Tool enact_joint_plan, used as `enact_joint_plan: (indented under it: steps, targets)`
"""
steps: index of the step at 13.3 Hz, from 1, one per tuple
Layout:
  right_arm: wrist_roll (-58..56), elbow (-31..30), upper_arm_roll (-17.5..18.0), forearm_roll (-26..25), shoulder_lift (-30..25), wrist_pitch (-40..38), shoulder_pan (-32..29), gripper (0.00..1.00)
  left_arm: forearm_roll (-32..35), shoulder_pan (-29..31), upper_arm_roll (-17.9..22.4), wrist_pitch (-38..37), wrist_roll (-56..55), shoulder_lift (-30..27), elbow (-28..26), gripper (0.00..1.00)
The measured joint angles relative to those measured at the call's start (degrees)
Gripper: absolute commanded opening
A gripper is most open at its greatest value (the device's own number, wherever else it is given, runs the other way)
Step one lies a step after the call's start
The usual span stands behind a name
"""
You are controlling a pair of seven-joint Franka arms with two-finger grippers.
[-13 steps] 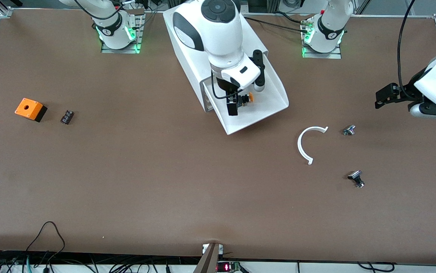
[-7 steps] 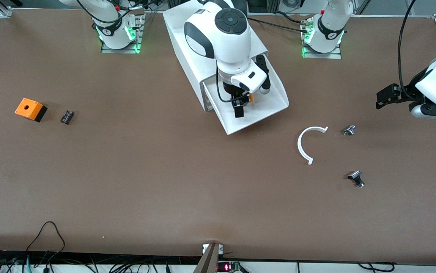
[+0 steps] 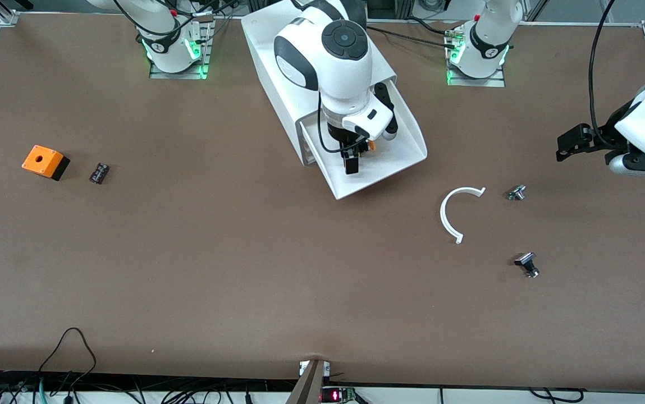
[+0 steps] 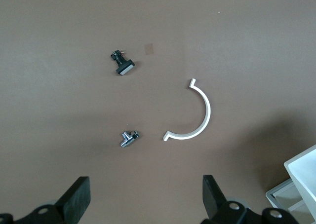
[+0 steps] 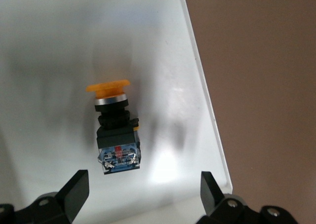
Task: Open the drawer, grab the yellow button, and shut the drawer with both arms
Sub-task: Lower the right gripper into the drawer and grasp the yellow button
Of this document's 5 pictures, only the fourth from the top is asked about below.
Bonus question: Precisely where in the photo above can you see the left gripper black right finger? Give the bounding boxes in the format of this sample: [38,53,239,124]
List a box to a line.
[202,175,301,224]

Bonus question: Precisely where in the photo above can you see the black square push button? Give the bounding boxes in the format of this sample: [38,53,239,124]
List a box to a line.
[109,50,136,76]

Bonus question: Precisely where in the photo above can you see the white half ring part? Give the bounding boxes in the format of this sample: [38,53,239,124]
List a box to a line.
[162,78,212,142]

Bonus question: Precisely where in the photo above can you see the small chrome metal fitting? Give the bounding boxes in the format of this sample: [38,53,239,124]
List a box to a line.
[120,129,140,149]

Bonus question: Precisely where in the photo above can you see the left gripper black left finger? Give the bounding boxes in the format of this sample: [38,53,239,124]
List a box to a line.
[0,176,91,224]

